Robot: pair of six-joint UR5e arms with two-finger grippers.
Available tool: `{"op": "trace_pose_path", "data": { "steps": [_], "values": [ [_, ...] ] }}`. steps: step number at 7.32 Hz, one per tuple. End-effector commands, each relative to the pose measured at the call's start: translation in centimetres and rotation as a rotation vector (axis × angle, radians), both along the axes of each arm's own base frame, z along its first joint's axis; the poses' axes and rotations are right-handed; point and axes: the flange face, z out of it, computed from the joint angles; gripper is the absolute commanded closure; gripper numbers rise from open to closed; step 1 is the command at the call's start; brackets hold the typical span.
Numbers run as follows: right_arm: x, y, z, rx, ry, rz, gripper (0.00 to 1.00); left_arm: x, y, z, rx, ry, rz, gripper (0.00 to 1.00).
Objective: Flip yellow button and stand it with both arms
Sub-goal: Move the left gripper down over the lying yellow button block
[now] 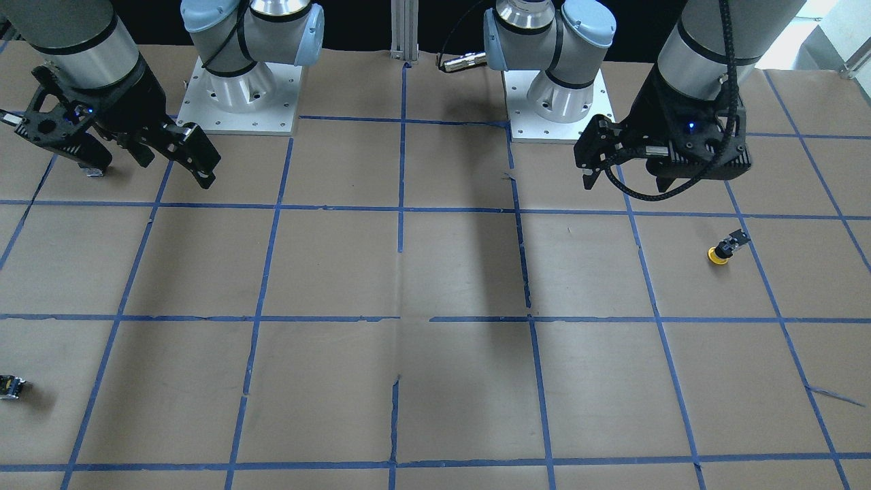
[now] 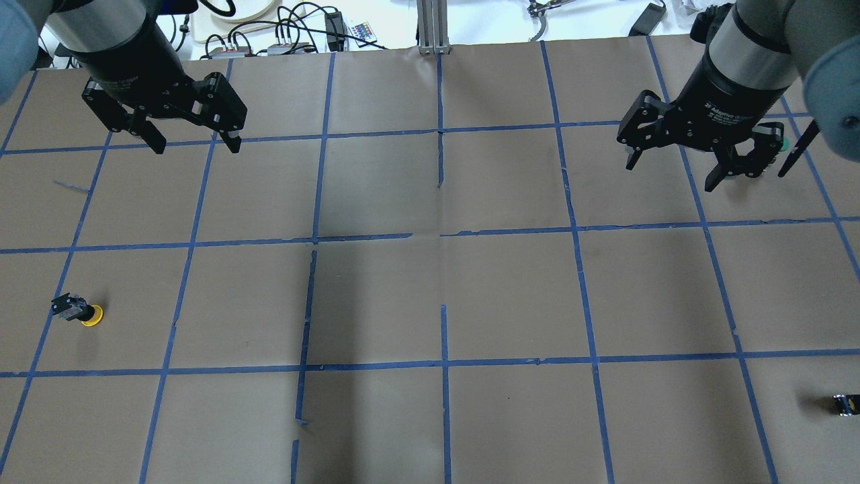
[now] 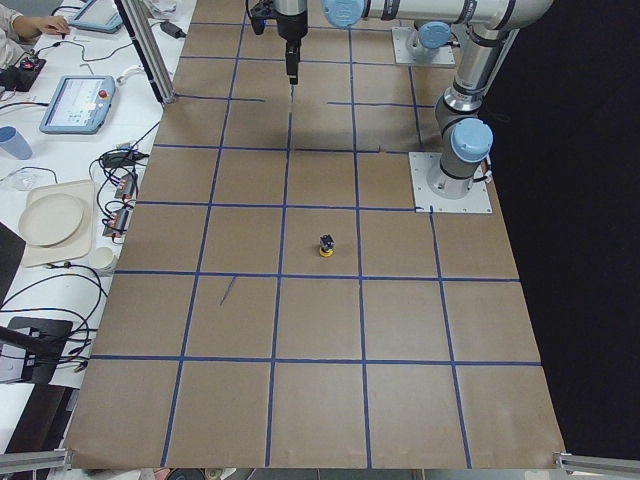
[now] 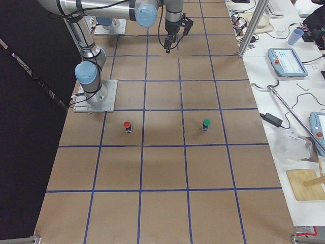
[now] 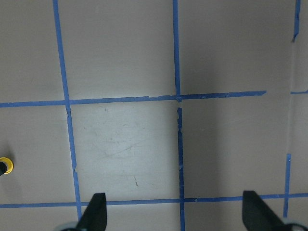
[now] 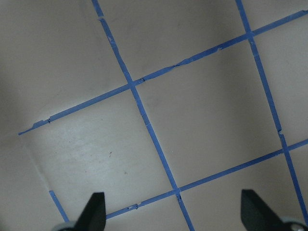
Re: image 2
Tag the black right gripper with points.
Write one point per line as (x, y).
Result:
(720, 99)

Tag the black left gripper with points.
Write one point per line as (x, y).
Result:
(138, 75)

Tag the yellow push button switch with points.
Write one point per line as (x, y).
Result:
(72, 307)

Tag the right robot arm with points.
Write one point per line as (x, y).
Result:
(753, 52)

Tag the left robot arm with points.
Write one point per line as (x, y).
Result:
(135, 74)

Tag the black antenna rod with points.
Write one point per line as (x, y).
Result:
(804, 141)

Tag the black power adapter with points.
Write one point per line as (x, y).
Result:
(648, 19)

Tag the small remote control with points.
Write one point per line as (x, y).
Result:
(363, 32)

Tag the aluminium frame post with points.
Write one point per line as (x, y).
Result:
(432, 27)

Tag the black switch block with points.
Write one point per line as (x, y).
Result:
(846, 405)

